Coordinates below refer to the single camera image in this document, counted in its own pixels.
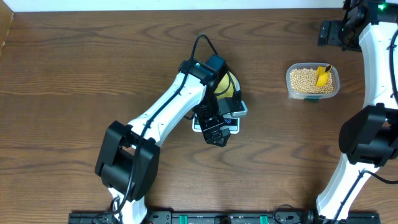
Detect clear plastic container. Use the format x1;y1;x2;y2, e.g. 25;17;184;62
286;63;340;101

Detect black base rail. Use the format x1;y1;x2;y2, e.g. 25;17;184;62
68;210;381;224

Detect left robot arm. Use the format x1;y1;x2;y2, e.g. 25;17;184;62
95;54;248;223

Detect yellow measuring scoop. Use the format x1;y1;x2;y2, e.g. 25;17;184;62
315;65;333;87

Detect yellow-green bowl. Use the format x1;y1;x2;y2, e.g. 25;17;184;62
214;72;241;100

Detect soybeans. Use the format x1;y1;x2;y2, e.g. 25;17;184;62
290;68;334;94

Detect left black cable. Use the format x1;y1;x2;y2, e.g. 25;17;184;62
110;34;224;218

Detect white digital kitchen scale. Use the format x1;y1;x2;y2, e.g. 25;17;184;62
192;114;240;134

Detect right black cable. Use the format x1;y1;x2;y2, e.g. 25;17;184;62
337;37;398;218

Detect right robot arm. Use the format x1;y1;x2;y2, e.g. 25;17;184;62
304;0;397;223

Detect black cable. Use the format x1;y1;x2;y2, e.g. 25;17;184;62
110;34;224;218
337;37;398;218

